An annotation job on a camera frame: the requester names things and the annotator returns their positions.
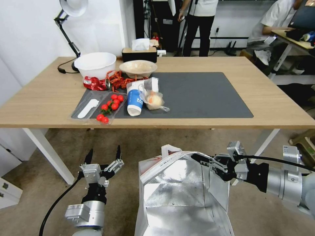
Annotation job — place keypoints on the wooden office desk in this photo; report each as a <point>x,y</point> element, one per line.
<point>292,41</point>

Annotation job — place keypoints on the wooden table with white legs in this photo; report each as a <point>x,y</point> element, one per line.
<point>37,98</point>

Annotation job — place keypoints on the dark monitor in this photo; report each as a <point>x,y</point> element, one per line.
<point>304,14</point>

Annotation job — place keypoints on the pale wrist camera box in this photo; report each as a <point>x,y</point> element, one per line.
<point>236,150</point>
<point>91,173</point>

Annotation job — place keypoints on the red crayfish shells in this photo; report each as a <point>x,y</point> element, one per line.
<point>118,80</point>

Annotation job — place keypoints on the white tissue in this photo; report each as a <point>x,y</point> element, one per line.
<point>140,44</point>

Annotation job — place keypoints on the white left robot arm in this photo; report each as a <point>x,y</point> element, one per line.
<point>91,214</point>

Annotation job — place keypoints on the foil-lined food delivery bag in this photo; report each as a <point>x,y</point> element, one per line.
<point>177,196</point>

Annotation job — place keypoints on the black bag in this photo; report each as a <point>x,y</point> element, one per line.
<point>296,34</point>

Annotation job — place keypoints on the dark grey table mat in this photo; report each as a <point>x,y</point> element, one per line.
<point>204,96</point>

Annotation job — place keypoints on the plastic drink bottle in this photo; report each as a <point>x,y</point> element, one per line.
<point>308,37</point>

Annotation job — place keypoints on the black tissue box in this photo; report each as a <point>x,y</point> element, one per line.
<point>139,55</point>

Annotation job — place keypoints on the crushed red drink can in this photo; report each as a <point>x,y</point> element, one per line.
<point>94,83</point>

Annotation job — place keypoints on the white plastic spoon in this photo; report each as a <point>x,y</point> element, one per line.
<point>87,109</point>

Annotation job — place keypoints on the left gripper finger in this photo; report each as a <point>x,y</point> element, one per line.
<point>118,153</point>
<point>88,157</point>

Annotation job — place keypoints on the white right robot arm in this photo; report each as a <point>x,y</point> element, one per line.
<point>288,183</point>

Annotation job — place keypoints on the black router with antennas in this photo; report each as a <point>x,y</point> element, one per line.
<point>230,49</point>

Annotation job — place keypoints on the red cherry tomato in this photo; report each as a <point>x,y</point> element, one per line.
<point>114,96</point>
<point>115,106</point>
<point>109,103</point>
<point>104,107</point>
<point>116,101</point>
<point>120,98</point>
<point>100,117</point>
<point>105,120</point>

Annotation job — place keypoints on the large white bowl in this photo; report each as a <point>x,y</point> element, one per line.
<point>96,65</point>

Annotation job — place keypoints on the low wooden stool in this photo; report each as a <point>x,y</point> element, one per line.
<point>304,145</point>

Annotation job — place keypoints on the clear plastic bag with food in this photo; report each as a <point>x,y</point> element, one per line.
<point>153,99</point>

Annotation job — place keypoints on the white cabinet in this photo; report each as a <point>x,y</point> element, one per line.
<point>8,159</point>

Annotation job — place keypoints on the seated person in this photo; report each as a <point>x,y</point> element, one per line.
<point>273,19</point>

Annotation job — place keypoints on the standing person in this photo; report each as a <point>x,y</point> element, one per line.
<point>201,22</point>

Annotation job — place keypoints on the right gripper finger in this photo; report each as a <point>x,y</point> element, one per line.
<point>216,169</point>
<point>201,157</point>

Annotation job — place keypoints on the blue and white paper cup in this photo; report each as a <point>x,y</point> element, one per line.
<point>134,100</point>

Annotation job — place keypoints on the clear plastic tray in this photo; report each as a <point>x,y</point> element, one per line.
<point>85,108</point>

